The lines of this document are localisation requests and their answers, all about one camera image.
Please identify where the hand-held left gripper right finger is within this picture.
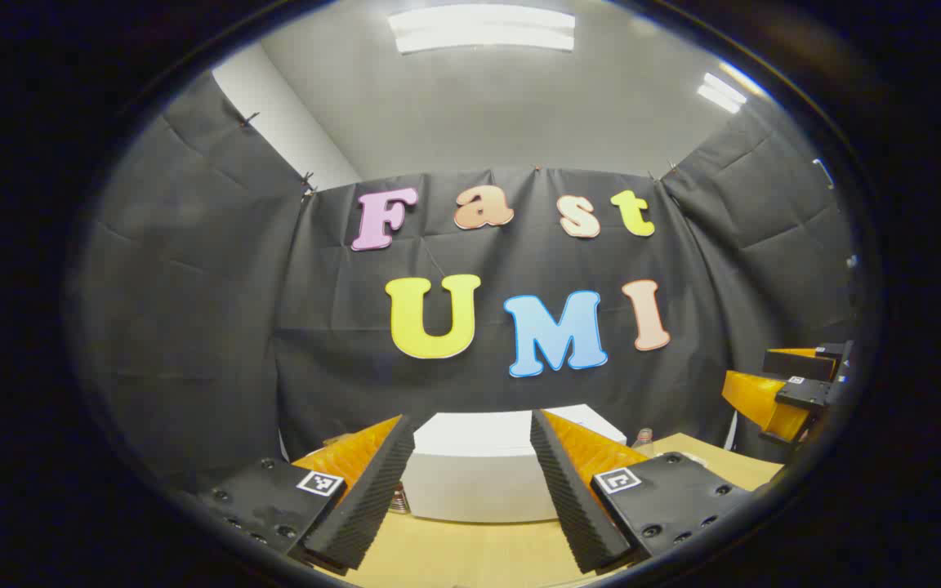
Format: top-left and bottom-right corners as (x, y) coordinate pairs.
(529, 408), (753, 574)

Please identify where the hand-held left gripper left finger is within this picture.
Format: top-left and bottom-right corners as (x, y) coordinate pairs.
(197, 414), (416, 572)

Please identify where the white microwave oven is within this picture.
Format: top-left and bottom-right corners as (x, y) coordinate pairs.
(401, 404), (628, 523)

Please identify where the small ceiling light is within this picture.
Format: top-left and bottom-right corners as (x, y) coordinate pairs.
(698, 72), (747, 114)

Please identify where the long ceiling light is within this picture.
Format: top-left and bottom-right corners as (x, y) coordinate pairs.
(389, 4), (576, 54)

